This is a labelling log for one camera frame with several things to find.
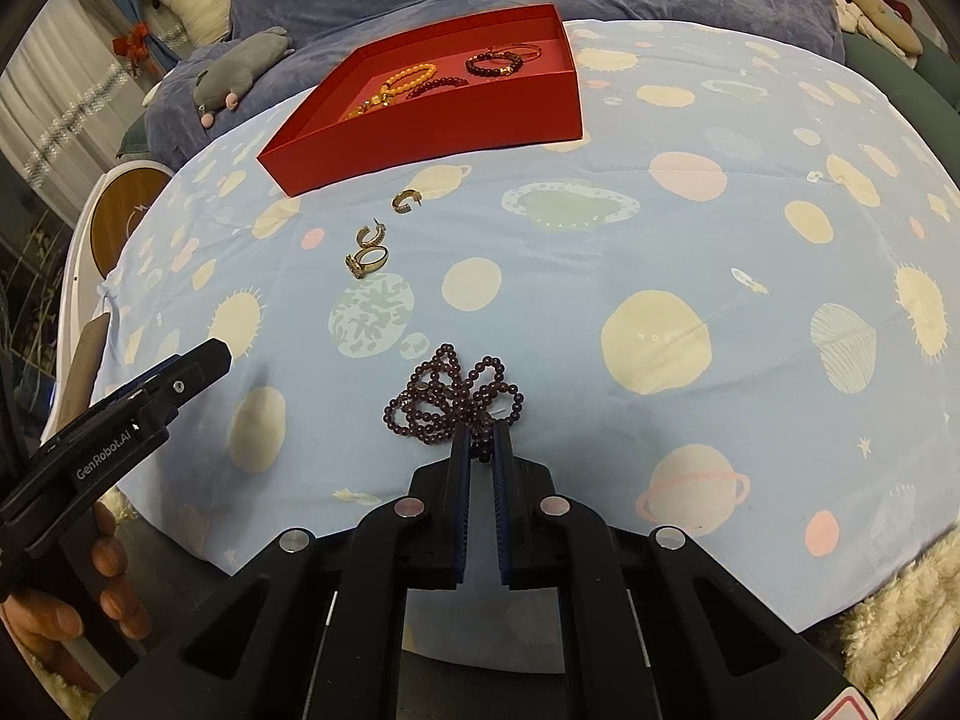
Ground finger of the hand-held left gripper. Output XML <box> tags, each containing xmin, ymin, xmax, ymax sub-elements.
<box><xmin>111</xmin><ymin>337</ymin><xmax>233</xmax><ymax>425</ymax></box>

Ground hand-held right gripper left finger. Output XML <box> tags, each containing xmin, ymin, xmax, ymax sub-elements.
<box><xmin>90</xmin><ymin>427</ymin><xmax>473</xmax><ymax>720</ymax></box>

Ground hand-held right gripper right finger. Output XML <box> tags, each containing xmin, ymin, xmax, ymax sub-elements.
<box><xmin>490</xmin><ymin>424</ymin><xmax>880</xmax><ymax>720</ymax></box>

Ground long purple bead strand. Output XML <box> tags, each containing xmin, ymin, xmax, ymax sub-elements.
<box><xmin>383</xmin><ymin>342</ymin><xmax>523</xmax><ymax>464</ymax></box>

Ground yellow-green bead bracelet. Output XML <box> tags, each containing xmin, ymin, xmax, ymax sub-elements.
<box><xmin>343</xmin><ymin>93</ymin><xmax>392</xmax><ymax>122</ymax></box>

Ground red cardboard box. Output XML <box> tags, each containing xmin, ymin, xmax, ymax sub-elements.
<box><xmin>256</xmin><ymin>4</ymin><xmax>587</xmax><ymax>198</ymax></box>

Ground orange bead bracelet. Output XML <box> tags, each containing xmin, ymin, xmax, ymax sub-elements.
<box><xmin>378</xmin><ymin>63</ymin><xmax>440</xmax><ymax>96</ymax></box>

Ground dark red bead bracelet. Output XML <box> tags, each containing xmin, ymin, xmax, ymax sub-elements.
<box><xmin>404</xmin><ymin>76</ymin><xmax>470</xmax><ymax>101</ymax></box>

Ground dark bead bracelet gold accents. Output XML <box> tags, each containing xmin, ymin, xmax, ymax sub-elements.
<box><xmin>464</xmin><ymin>50</ymin><xmax>523</xmax><ymax>79</ymax></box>

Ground person's left hand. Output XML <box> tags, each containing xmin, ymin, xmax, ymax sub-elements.
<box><xmin>0</xmin><ymin>502</ymin><xmax>152</xmax><ymax>692</ymax></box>

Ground brown card tag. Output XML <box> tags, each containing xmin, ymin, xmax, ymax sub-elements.
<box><xmin>56</xmin><ymin>313</ymin><xmax>110</xmax><ymax>430</ymax></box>

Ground light blue planet-print sheet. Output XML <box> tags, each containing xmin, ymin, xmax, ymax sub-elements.
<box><xmin>97</xmin><ymin>19</ymin><xmax>960</xmax><ymax>635</ymax></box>

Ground grey plush mouse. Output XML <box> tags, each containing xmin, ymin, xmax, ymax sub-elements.
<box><xmin>190</xmin><ymin>25</ymin><xmax>296</xmax><ymax>129</ymax></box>

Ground white sheer curtain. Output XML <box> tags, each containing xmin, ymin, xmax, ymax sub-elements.
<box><xmin>0</xmin><ymin>0</ymin><xmax>151</xmax><ymax>190</ymax></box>

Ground blue curtain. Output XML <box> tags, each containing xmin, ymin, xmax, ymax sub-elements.
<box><xmin>79</xmin><ymin>0</ymin><xmax>197</xmax><ymax>77</ymax></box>

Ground red ribbon bow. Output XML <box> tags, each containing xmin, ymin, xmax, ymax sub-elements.
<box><xmin>113</xmin><ymin>23</ymin><xmax>152</xmax><ymax>62</ymax></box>

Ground green sofa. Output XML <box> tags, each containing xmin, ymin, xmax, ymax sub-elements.
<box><xmin>838</xmin><ymin>30</ymin><xmax>960</xmax><ymax>190</ymax></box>

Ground cookie-shaped plush toy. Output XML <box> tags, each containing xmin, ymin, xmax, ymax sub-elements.
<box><xmin>798</xmin><ymin>0</ymin><xmax>920</xmax><ymax>73</ymax></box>

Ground gold ring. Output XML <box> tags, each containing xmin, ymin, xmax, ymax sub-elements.
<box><xmin>344</xmin><ymin>246</ymin><xmax>392</xmax><ymax>281</ymax></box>

